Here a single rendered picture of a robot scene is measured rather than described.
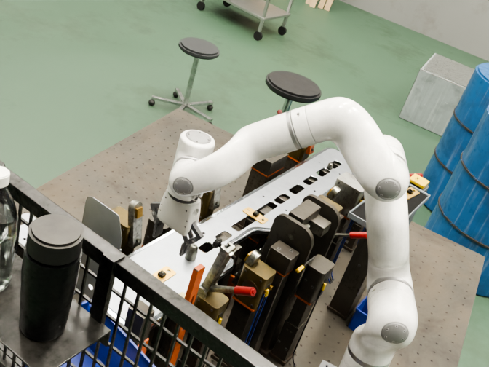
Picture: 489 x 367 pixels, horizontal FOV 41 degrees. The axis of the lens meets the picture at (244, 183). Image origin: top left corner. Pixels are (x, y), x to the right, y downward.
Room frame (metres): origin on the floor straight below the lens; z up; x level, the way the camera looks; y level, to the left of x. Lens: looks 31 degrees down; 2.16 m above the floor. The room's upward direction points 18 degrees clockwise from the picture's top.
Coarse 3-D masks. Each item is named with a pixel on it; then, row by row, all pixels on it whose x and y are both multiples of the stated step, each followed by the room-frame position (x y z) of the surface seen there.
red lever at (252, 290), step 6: (210, 288) 1.26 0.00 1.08; (216, 288) 1.25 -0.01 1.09; (222, 288) 1.24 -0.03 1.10; (228, 288) 1.24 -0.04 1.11; (234, 288) 1.23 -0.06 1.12; (240, 288) 1.23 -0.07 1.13; (246, 288) 1.22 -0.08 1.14; (252, 288) 1.22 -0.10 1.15; (240, 294) 1.22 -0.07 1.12; (246, 294) 1.21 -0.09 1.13; (252, 294) 1.21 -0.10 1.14
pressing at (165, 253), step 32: (320, 160) 2.27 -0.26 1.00; (256, 192) 1.89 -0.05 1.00; (288, 192) 1.96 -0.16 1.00; (320, 192) 2.03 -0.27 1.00; (224, 224) 1.65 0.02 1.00; (256, 224) 1.70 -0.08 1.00; (128, 256) 1.37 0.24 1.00; (160, 256) 1.41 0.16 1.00; (128, 288) 1.25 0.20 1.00; (160, 320) 1.18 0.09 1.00
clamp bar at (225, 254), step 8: (216, 240) 1.27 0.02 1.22; (224, 248) 1.25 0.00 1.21; (232, 248) 1.26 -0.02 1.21; (224, 256) 1.24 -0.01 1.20; (232, 256) 1.25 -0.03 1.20; (216, 264) 1.25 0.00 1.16; (224, 264) 1.26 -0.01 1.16; (208, 272) 1.25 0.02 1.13; (216, 272) 1.25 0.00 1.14; (208, 280) 1.25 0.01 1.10; (216, 280) 1.27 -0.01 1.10; (208, 288) 1.25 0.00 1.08
